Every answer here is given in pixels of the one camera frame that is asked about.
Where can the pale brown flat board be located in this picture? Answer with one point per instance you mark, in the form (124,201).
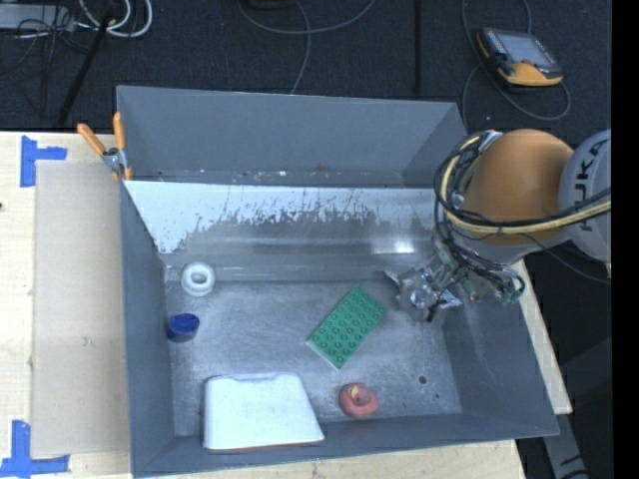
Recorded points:
(80,317)

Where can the red toy fruit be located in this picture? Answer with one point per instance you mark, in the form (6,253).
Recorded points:
(360,403)

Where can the grey metal bin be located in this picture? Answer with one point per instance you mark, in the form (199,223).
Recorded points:
(279,337)

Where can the green studded flat plate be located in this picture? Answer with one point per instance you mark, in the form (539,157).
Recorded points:
(347,328)

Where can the dark blue small cup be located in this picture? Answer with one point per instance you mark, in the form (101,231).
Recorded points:
(183,326)

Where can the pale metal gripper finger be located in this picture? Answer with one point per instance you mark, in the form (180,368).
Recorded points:
(422,308)
(405,279)

